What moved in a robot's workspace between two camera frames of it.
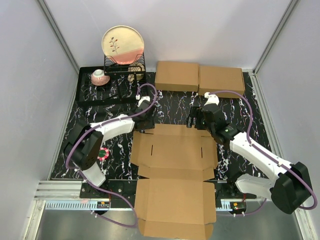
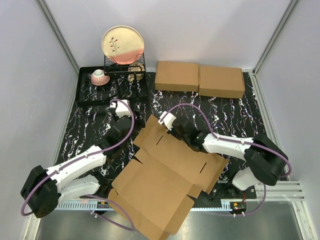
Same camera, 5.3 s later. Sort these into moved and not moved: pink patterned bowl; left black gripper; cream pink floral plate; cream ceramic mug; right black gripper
Moved: right black gripper; left black gripper
Not moved: pink patterned bowl; cream pink floral plate; cream ceramic mug
